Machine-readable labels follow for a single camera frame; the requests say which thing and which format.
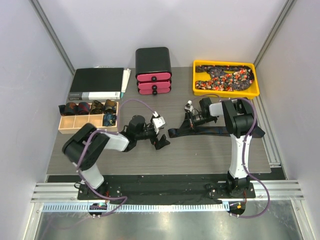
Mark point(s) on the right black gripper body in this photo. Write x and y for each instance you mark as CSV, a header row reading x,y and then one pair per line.
x,y
195,120

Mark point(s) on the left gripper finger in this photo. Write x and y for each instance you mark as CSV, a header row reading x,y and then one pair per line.
x,y
160,143
154,140

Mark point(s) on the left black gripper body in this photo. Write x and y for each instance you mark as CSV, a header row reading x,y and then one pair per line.
x,y
147,133

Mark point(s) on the blue brown striped tie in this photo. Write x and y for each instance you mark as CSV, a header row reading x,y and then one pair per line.
x,y
213,131

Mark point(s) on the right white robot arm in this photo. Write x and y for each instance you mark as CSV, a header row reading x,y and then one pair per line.
x,y
235,118

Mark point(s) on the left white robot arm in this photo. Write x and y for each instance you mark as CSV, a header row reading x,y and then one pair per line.
x,y
86,145

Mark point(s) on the rolled blue gold tie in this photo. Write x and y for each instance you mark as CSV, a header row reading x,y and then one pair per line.
x,y
109,120

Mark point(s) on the colourful floral tie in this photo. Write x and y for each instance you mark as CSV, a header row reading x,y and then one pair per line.
x,y
227,78

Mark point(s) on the rolled brown patterned tie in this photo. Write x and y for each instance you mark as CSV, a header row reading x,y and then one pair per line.
x,y
96,108

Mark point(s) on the black pink drawer box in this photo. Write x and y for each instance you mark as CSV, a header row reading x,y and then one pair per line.
x,y
153,70

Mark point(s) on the yellow plastic tray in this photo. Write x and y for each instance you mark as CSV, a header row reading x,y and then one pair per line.
x,y
252,92

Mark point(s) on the black flat box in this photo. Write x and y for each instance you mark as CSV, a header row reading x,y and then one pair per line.
x,y
96,84

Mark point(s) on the rolled navy striped tie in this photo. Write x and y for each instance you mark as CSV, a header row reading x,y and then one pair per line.
x,y
83,108

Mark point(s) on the wooden compartment organizer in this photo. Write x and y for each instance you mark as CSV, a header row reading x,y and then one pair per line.
x,y
71,124

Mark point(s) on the rolled red dark tie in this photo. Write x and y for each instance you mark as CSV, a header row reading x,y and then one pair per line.
x,y
68,109

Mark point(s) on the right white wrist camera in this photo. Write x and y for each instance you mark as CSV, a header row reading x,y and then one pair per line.
x,y
189,107

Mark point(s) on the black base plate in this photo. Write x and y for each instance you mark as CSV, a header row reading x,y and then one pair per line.
x,y
171,189

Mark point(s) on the white slotted cable duct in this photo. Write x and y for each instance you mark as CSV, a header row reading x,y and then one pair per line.
x,y
91,207

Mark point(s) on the aluminium frame rail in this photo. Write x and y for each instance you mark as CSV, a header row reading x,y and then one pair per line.
x,y
54,192

